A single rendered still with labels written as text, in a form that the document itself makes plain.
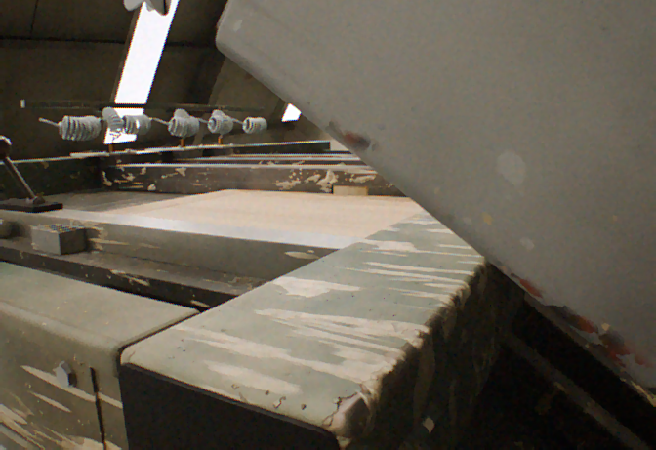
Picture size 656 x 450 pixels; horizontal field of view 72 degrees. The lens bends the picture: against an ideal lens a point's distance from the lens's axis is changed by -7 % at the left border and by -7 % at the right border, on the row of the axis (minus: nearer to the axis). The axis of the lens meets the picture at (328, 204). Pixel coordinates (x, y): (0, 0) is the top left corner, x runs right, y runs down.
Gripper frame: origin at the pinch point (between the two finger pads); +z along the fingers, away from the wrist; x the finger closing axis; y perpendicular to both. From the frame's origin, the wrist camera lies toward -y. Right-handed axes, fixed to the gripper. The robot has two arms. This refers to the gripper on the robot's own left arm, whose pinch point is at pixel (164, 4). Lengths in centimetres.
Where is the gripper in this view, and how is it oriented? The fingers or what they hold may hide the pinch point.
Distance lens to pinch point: 74.6
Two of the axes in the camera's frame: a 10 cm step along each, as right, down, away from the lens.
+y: -7.1, 3.8, 5.9
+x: -5.5, 2.3, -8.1
